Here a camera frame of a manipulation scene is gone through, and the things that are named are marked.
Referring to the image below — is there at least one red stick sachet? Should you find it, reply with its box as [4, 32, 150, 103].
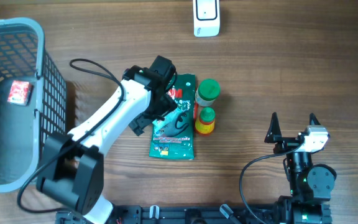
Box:
[193, 102, 199, 121]

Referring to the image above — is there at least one green 3M gloves package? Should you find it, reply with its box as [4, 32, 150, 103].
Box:
[149, 74, 196, 160]

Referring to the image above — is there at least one green lid white jar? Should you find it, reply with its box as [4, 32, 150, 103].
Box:
[195, 79, 221, 107]

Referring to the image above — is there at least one green cap sauce bottle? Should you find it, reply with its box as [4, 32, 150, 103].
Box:
[195, 107, 216, 135]

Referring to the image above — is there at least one red square snack packet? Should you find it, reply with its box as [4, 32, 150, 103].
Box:
[7, 80, 32, 106]

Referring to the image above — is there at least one light green tissue packet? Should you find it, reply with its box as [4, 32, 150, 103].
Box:
[152, 110, 180, 131]

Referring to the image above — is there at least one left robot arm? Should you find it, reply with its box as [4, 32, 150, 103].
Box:
[36, 56, 177, 223]

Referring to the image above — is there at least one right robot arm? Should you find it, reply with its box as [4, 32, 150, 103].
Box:
[264, 113, 337, 223]

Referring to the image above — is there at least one white barcode scanner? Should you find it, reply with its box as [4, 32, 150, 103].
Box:
[193, 0, 221, 37]

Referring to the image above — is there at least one grey plastic mesh basket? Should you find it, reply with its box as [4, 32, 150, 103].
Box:
[0, 17, 67, 193]

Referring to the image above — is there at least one black right camera cable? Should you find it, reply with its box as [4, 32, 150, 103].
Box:
[239, 143, 305, 224]

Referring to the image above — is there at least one black camera cable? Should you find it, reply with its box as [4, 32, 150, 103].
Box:
[239, 143, 305, 224]
[16, 58, 127, 214]

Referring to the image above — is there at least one black left camera cable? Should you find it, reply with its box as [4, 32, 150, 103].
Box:
[16, 58, 127, 214]

